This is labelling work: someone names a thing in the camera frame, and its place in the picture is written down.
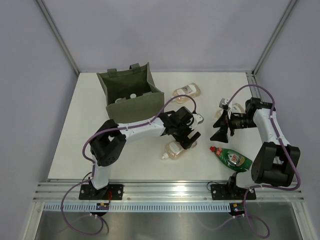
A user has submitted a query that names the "amber soap bottle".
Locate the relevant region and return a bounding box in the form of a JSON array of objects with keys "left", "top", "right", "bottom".
[
  {"left": 214, "top": 103, "right": 245, "bottom": 121},
  {"left": 161, "top": 141, "right": 198, "bottom": 160},
  {"left": 172, "top": 82, "right": 202, "bottom": 104}
]

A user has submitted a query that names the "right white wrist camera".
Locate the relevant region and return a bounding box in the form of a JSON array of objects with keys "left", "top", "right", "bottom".
[{"left": 219, "top": 98, "right": 231, "bottom": 113}]

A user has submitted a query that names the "aluminium frame post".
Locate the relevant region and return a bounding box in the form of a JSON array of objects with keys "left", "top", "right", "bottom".
[
  {"left": 251, "top": 0, "right": 299, "bottom": 77},
  {"left": 34, "top": 0, "right": 80, "bottom": 77}
]

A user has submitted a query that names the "white slotted cable duct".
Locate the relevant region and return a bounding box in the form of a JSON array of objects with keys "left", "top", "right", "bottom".
[{"left": 43, "top": 202, "right": 231, "bottom": 213}]

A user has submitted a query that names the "olive green canvas bag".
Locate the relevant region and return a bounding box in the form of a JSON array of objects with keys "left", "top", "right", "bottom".
[{"left": 97, "top": 63, "right": 165, "bottom": 124}]

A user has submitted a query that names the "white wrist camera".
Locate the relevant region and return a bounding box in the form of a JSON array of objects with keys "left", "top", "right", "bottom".
[
  {"left": 191, "top": 113, "right": 204, "bottom": 126},
  {"left": 219, "top": 98, "right": 231, "bottom": 113}
]

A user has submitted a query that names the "purple cable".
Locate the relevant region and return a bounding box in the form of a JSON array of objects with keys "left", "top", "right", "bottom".
[
  {"left": 60, "top": 96, "right": 198, "bottom": 236},
  {"left": 224, "top": 84, "right": 302, "bottom": 238}
]

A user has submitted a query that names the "grey Murrayle bottle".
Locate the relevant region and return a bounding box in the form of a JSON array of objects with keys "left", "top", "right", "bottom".
[{"left": 115, "top": 98, "right": 126, "bottom": 104}]

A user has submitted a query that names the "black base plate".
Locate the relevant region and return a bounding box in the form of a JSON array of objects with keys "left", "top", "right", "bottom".
[
  {"left": 210, "top": 184, "right": 246, "bottom": 201},
  {"left": 78, "top": 183, "right": 124, "bottom": 201}
]

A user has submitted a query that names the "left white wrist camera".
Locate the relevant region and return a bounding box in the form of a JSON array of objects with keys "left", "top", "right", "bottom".
[{"left": 191, "top": 113, "right": 204, "bottom": 126}]

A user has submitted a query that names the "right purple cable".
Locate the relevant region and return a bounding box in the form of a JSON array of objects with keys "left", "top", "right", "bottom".
[{"left": 224, "top": 84, "right": 302, "bottom": 238}]

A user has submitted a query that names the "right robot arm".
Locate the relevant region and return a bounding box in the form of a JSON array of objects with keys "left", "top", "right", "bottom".
[{"left": 210, "top": 97, "right": 301, "bottom": 200}]

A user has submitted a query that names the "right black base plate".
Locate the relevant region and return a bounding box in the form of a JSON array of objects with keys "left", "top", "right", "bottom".
[{"left": 210, "top": 184, "right": 246, "bottom": 201}]

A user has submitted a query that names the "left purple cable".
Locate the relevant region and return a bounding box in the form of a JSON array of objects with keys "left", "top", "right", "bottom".
[{"left": 60, "top": 96, "right": 198, "bottom": 236}]

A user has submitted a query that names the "green Fairy dish soap bottle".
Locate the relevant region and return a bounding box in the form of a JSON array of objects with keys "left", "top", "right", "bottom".
[{"left": 209, "top": 146, "right": 253, "bottom": 173}]

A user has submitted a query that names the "right aluminium frame post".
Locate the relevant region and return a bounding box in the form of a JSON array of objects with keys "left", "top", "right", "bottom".
[{"left": 251, "top": 0, "right": 299, "bottom": 77}]

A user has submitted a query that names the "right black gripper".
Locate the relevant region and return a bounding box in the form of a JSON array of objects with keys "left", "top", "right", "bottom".
[{"left": 210, "top": 109, "right": 257, "bottom": 143}]

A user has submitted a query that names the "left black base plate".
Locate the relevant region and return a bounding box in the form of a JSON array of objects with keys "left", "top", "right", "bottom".
[{"left": 78, "top": 183, "right": 124, "bottom": 201}]

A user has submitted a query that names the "white square lotion bottle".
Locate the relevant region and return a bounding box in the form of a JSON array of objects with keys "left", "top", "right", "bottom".
[{"left": 130, "top": 93, "right": 137, "bottom": 99}]

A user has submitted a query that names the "left aluminium frame post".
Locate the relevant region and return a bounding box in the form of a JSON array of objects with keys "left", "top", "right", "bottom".
[{"left": 34, "top": 0, "right": 80, "bottom": 77}]

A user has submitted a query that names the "aluminium mounting rail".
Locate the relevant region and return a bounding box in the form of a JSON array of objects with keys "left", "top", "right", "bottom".
[{"left": 32, "top": 182, "right": 304, "bottom": 203}]

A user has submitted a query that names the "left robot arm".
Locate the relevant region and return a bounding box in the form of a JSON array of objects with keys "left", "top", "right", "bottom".
[{"left": 88, "top": 106, "right": 204, "bottom": 200}]

